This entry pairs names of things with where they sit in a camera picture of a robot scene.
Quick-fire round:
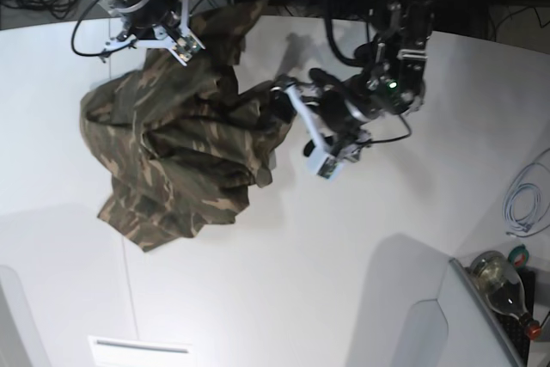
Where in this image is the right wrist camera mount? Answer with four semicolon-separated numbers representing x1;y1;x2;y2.
103;0;205;66

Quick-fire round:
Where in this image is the clear plastic bottle red cap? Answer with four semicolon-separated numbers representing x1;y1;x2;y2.
469;251;541;340

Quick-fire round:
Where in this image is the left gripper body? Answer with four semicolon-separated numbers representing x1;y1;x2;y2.
316;71;384;144

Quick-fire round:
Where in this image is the green tape roll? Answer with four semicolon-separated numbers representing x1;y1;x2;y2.
508;244;529;269

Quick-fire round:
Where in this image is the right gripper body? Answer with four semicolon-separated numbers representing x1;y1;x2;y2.
114;0;180;40

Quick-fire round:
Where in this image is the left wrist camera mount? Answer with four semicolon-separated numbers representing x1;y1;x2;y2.
280;87;370;180

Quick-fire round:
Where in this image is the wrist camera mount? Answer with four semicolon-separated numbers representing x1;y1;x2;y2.
103;0;205;66
280;87;370;180

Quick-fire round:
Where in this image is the camouflage t-shirt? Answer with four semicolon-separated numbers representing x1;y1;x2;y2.
79;0;292;252

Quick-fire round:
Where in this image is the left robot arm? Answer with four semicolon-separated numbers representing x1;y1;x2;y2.
297;0;434;148

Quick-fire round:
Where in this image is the white coiled cable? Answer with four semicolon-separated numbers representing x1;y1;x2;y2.
503;160;550;238

